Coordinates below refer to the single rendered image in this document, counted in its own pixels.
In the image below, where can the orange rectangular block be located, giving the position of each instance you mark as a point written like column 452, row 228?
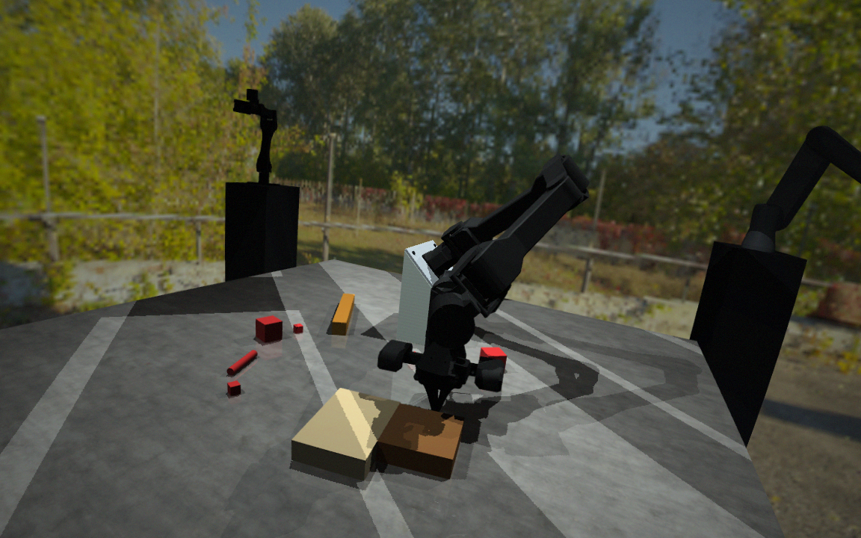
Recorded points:
column 343, row 315

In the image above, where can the red cylinder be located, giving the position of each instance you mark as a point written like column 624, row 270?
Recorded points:
column 242, row 362

